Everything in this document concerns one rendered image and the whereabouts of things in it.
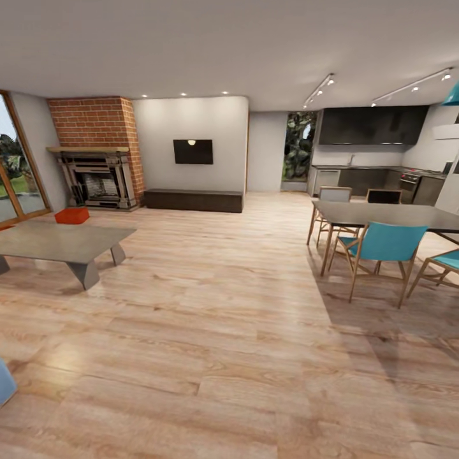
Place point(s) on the wall mounted tv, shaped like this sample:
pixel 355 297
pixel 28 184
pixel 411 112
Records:
pixel 193 151

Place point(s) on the storage box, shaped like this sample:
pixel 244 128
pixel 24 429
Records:
pixel 72 216

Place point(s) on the breakfast table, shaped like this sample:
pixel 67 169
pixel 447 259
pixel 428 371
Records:
pixel 356 215

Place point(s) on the dishwasher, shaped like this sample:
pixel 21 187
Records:
pixel 326 177

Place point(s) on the cabinet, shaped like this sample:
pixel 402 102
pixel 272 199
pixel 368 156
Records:
pixel 190 199
pixel 396 125
pixel 344 126

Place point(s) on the wood fireplace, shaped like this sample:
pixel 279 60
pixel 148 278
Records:
pixel 98 180

